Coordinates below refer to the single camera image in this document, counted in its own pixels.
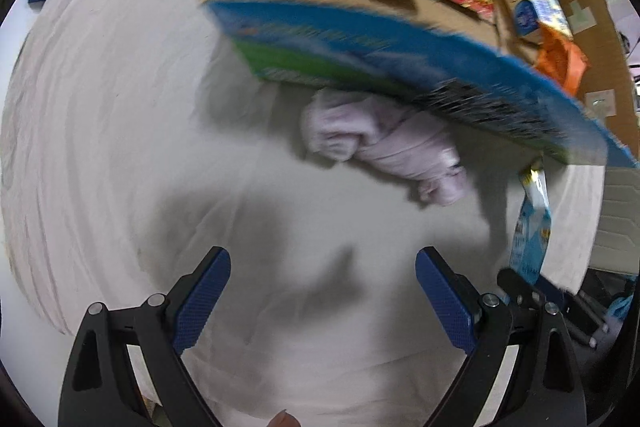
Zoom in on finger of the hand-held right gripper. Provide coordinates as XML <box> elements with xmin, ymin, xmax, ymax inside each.
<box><xmin>496</xmin><ymin>268</ymin><xmax>547</xmax><ymax>309</ymax></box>

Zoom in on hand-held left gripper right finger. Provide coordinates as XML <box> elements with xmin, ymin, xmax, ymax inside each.
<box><xmin>415</xmin><ymin>247</ymin><xmax>588</xmax><ymax>427</ymax></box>

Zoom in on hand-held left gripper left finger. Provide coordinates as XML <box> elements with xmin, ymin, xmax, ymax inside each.
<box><xmin>57</xmin><ymin>247</ymin><xmax>232</xmax><ymax>427</ymax></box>

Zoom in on light blue snack packet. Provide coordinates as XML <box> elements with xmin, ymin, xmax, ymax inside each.
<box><xmin>507</xmin><ymin>158</ymin><xmax>554</xmax><ymax>289</ymax></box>

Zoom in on lavender fleece cloth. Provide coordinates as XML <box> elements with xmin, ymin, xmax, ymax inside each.
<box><xmin>300</xmin><ymin>88</ymin><xmax>468</xmax><ymax>206</ymax></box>

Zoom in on cardboard box with blue print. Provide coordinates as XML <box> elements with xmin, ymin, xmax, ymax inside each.
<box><xmin>197</xmin><ymin>0</ymin><xmax>640</xmax><ymax>168</ymax></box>

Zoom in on person's left hand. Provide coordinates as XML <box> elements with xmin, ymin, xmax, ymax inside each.
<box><xmin>269</xmin><ymin>409</ymin><xmax>302</xmax><ymax>427</ymax></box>

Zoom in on teal cloth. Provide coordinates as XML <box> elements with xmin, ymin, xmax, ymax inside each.
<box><xmin>606</xmin><ymin>295</ymin><xmax>632</xmax><ymax>322</ymax></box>

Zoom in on grey white panel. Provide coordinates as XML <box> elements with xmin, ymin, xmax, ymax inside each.
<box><xmin>592</xmin><ymin>166</ymin><xmax>640</xmax><ymax>277</ymax></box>

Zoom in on orange snack packet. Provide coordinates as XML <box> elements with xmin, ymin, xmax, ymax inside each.
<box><xmin>531</xmin><ymin>27</ymin><xmax>592</xmax><ymax>98</ymax></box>

